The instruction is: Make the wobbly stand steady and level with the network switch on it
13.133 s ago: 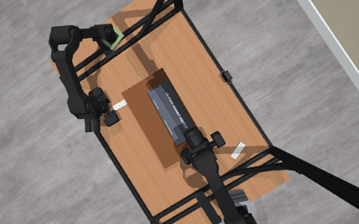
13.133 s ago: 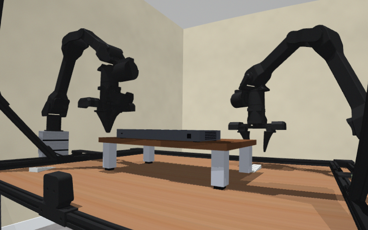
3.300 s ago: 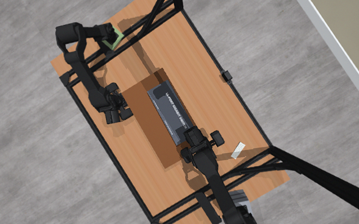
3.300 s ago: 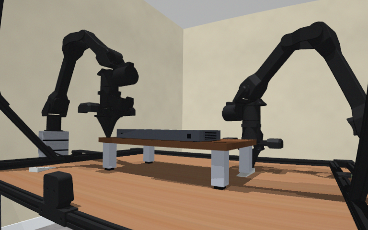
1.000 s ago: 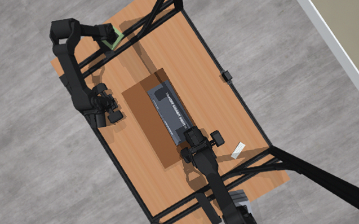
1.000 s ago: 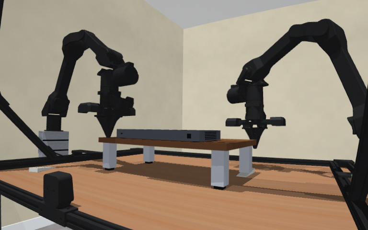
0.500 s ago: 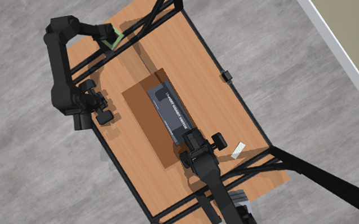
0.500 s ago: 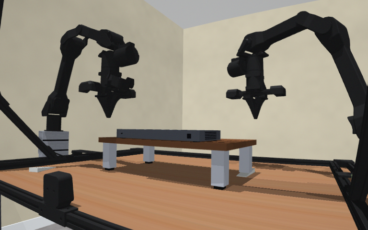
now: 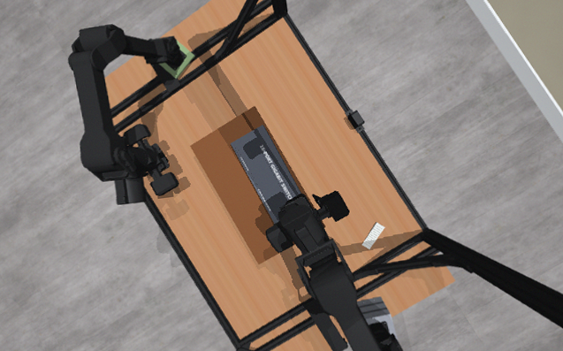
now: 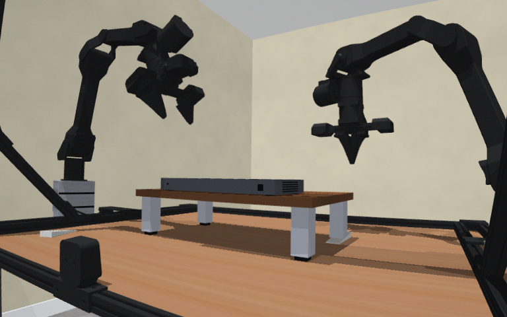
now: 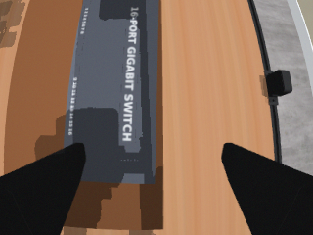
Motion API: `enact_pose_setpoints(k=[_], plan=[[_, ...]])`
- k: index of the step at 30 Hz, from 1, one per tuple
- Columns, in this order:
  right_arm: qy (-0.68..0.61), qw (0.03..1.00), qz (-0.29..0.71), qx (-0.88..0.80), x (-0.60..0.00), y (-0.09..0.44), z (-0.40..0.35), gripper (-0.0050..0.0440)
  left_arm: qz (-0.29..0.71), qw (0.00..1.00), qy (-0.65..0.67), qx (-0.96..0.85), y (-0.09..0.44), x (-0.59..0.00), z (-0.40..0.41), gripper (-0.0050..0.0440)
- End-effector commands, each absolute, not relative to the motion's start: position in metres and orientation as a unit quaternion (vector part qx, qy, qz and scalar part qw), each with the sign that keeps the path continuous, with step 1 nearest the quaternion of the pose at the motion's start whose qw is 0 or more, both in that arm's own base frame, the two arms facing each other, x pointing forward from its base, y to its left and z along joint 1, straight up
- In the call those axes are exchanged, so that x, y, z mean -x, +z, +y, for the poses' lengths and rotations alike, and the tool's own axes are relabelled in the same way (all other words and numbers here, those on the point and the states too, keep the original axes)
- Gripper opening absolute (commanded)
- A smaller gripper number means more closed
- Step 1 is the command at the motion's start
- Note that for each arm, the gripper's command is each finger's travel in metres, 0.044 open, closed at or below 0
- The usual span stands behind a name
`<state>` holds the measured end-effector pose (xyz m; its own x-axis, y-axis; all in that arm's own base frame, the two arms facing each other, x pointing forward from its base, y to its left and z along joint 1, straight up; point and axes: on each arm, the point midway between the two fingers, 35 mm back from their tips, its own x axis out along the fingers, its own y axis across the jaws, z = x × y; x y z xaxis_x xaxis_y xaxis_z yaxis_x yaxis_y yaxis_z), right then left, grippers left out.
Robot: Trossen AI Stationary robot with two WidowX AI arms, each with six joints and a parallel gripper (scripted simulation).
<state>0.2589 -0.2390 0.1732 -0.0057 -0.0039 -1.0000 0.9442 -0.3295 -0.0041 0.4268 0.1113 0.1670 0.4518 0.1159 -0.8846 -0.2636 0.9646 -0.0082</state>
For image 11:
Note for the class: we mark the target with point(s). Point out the dark grey network switch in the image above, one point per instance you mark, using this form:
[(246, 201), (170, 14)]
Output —
[(112, 90)]

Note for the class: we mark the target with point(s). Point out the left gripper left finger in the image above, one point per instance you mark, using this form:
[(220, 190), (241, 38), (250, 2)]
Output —
[(35, 199)]

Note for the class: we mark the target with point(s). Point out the brown wooden stand with grey legs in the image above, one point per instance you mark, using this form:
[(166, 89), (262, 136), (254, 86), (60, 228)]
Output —
[(36, 117)]

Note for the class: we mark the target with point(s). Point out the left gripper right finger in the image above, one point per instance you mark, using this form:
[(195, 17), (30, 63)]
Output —
[(275, 199)]

